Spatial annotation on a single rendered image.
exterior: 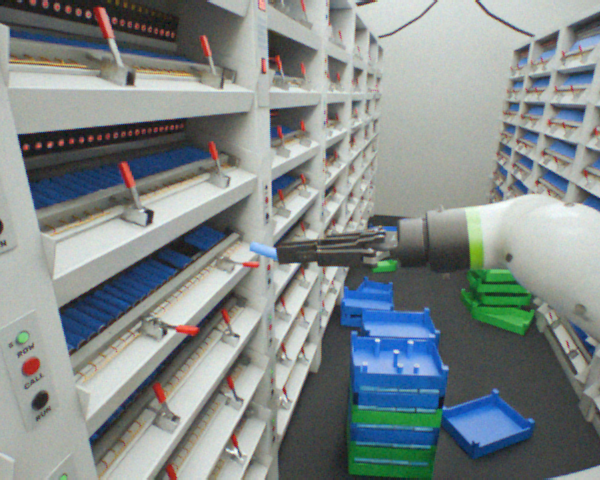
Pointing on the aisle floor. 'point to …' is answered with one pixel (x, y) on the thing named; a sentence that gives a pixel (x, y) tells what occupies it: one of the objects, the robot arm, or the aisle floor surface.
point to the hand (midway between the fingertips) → (299, 251)
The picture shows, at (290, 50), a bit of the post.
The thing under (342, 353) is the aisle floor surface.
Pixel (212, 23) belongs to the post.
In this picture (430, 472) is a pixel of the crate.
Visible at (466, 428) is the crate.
